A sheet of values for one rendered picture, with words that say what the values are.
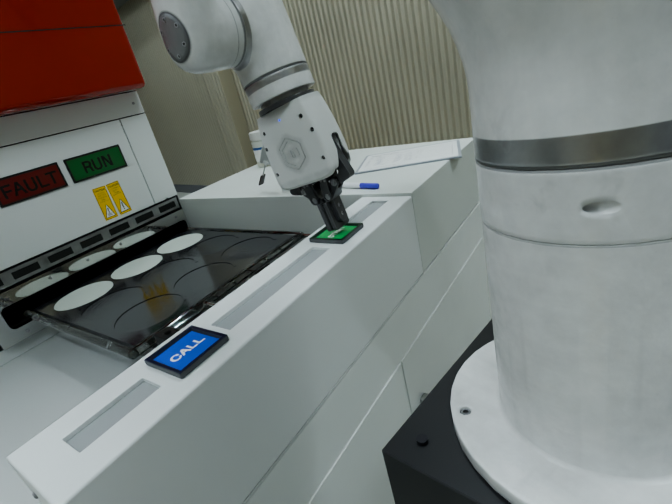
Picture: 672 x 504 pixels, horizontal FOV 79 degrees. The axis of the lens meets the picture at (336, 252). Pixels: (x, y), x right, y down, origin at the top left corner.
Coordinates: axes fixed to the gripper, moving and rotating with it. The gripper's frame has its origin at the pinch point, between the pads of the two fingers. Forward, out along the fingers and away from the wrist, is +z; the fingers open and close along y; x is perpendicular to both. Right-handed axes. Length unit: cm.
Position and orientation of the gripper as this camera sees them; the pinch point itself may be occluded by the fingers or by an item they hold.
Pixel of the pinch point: (333, 213)
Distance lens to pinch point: 55.3
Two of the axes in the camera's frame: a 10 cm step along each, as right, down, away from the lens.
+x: 5.4, -4.6, 7.1
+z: 3.8, 8.8, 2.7
